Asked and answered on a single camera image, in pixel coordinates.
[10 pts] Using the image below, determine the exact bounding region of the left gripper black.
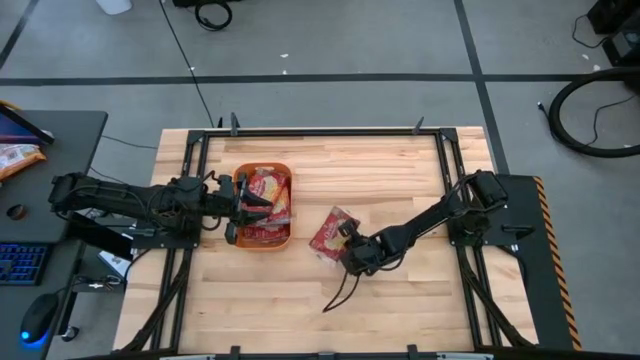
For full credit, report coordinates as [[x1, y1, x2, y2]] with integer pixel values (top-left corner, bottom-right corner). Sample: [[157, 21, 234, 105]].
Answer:
[[201, 172, 274, 246]]

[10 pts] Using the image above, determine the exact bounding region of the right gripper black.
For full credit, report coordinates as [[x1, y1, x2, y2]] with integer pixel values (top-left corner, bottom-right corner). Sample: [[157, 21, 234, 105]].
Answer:
[[337, 219, 387, 277]]

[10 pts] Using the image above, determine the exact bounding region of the red popcorn bag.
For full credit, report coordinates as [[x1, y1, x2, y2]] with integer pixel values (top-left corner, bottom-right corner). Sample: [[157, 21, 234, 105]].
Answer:
[[241, 222, 292, 246], [308, 204, 362, 269], [269, 185, 294, 227], [247, 167, 289, 204]]

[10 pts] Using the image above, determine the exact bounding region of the orange plastic basket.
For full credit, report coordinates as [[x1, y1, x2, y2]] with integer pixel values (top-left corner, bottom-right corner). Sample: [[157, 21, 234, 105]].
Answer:
[[231, 161, 295, 251]]

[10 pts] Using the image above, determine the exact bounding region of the black desk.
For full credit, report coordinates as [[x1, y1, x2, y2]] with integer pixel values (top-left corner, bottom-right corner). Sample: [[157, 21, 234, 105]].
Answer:
[[0, 109, 109, 360]]

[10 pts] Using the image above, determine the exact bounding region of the black hazard-striped platform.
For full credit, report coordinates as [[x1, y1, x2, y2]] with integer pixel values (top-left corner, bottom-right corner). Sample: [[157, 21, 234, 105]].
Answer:
[[492, 173, 584, 351]]

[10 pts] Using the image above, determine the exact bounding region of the black keyboard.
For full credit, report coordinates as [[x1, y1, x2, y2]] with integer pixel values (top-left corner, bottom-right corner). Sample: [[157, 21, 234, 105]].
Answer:
[[0, 242, 51, 287]]

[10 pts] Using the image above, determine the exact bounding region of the black computer mouse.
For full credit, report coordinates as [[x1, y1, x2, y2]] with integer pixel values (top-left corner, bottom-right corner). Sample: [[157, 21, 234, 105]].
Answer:
[[18, 292, 60, 346]]

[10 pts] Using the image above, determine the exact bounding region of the orange snack bag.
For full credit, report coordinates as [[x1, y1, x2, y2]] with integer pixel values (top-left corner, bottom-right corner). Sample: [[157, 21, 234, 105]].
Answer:
[[0, 143, 48, 182]]

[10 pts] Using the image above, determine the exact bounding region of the black laptop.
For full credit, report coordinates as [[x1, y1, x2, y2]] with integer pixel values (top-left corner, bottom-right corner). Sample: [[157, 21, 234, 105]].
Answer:
[[0, 101, 56, 146]]

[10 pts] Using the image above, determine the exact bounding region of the white bin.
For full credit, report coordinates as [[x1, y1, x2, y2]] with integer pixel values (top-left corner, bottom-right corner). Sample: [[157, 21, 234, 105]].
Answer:
[[94, 0, 134, 16]]

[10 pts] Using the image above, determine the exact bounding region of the black floor equipment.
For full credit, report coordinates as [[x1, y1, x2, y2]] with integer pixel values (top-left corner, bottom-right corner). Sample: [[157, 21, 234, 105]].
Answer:
[[587, 0, 640, 69]]

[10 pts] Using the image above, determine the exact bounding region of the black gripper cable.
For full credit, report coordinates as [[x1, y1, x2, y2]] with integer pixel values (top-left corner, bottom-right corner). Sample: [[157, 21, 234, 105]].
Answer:
[[322, 269, 362, 315]]

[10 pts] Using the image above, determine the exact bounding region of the black metal table frame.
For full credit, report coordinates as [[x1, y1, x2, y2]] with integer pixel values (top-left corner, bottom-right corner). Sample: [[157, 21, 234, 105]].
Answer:
[[117, 127, 539, 360]]

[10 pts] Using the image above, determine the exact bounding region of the long black floor cable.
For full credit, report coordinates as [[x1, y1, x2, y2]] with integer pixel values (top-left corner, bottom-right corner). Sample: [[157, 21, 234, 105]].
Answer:
[[158, 0, 217, 129]]

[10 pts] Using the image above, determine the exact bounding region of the coiled black cable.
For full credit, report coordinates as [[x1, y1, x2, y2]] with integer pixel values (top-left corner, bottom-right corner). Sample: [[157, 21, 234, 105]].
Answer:
[[193, 0, 234, 32]]

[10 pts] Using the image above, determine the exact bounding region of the thick black hose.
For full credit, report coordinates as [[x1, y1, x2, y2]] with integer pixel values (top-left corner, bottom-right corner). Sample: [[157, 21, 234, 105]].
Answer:
[[547, 67, 640, 160]]

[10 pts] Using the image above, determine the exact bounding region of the thin black floor cable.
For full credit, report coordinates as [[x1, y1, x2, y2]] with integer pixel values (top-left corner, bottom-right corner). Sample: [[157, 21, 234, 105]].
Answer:
[[537, 94, 640, 149]]

